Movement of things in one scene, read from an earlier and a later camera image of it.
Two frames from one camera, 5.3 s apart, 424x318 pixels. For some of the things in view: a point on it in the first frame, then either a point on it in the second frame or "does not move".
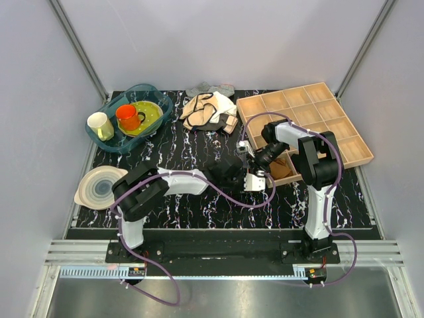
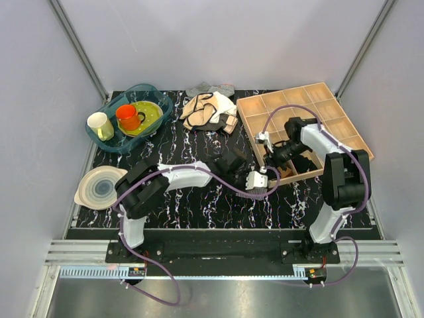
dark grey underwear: (218, 126) does not move
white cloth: (224, 106) does not move
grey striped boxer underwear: (247, 163) -> (255, 193)
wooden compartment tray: (315, 108) does not move
